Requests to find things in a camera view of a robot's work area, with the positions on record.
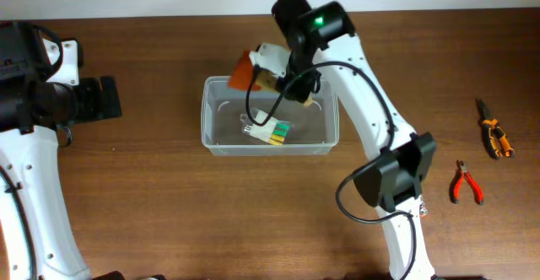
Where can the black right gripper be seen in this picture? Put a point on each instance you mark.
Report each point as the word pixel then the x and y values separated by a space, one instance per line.
pixel 301 90

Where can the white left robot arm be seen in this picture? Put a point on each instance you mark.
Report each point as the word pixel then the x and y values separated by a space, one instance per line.
pixel 41 95

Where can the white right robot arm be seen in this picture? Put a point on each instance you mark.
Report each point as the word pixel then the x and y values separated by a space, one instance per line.
pixel 324 42

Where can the orange scraper with wooden handle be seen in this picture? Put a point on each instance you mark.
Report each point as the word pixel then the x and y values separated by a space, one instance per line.
pixel 245 76

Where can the clear plastic container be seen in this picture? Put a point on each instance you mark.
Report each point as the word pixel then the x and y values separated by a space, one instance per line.
pixel 228 128

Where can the orange socket bit rail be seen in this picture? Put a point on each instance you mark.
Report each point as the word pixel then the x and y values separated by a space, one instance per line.
pixel 423 211

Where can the orange black long-nose pliers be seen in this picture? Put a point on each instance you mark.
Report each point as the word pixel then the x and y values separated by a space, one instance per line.
pixel 495 140

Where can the clear box of coloured bits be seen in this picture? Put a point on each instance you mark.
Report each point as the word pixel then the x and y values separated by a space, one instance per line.
pixel 274 132

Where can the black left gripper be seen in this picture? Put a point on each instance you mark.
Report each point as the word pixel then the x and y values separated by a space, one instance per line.
pixel 109 97

